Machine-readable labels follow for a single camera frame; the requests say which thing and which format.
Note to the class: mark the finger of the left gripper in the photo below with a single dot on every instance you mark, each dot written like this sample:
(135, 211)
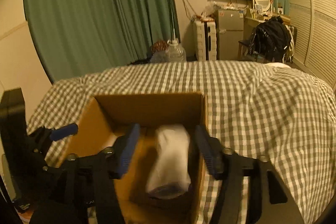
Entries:
(63, 132)

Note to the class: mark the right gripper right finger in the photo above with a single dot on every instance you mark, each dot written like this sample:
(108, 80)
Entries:
(211, 150)

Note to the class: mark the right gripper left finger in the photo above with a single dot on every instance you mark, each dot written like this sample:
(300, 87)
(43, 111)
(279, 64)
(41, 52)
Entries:
(121, 153)

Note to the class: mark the white lotion tube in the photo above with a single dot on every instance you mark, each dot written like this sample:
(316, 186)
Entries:
(169, 177)

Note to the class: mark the brown cardboard box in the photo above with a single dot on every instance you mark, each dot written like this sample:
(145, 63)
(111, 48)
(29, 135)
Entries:
(106, 117)

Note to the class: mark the grey checkered bed cover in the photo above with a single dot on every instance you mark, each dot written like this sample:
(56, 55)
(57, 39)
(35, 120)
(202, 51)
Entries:
(253, 108)

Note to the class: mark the clear water jug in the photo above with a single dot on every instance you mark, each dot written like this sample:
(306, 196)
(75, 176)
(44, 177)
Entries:
(175, 51)

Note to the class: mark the brown patterned bag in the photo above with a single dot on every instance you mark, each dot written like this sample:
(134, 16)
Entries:
(159, 46)

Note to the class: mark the large green curtain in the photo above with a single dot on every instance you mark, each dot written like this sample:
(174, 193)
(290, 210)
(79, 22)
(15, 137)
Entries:
(76, 37)

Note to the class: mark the white suitcase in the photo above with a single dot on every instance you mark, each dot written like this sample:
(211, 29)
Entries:
(205, 37)

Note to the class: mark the black jacket on chair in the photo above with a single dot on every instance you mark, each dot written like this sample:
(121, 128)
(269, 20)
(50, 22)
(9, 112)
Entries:
(271, 40)

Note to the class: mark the grey mini fridge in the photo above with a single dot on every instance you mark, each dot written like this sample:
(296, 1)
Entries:
(230, 28)

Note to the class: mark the wooden dressing table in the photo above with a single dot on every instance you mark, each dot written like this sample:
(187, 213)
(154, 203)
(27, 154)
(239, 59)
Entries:
(251, 23)

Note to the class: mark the white louvred wardrobe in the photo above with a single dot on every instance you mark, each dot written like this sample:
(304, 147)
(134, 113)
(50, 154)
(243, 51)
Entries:
(315, 44)

